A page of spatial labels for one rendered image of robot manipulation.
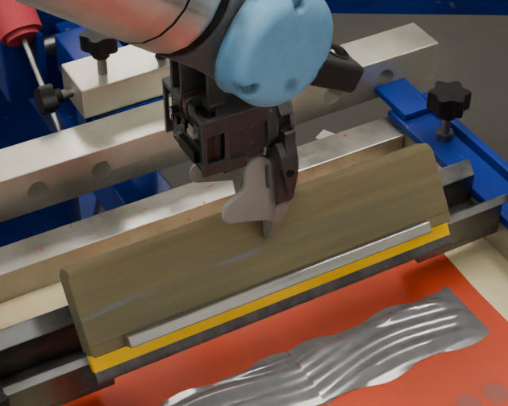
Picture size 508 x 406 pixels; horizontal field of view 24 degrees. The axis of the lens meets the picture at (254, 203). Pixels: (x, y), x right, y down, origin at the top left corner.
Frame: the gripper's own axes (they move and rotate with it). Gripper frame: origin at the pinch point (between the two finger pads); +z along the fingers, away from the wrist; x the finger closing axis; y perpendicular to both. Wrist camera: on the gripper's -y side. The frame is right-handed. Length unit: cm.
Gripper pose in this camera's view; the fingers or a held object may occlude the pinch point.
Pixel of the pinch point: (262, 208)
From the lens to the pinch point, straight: 101.5
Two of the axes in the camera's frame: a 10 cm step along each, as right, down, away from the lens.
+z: 0.0, 7.6, 6.5
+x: 4.8, 5.7, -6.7
